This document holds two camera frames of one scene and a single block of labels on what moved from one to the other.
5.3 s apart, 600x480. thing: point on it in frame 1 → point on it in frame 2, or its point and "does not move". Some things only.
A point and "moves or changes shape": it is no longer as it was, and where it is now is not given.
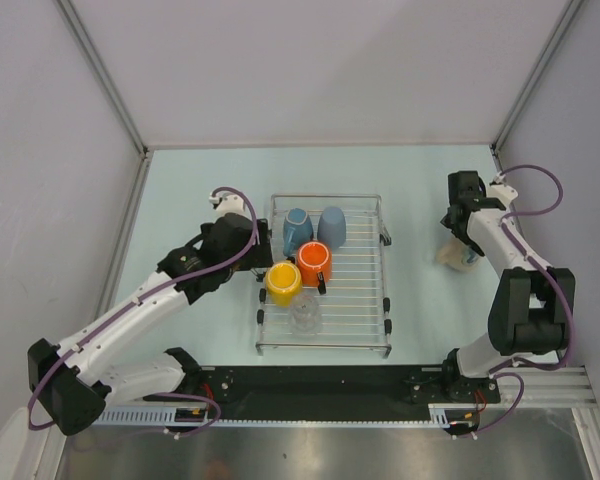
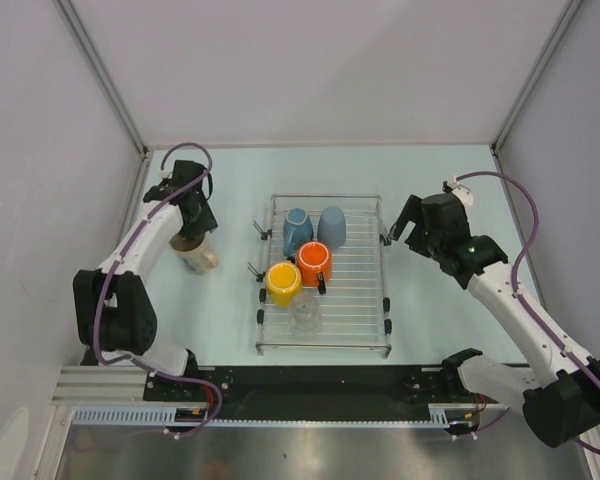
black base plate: (337, 392) does not move
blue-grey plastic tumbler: (332, 228) does not move
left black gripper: (261, 258) → (207, 222)
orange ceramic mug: (315, 260) does not move
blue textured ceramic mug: (298, 230) does not move
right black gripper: (465, 238) → (410, 212)
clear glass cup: (305, 314) does not move
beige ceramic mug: (458, 255) moves or changes shape
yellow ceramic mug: (283, 279) does not move
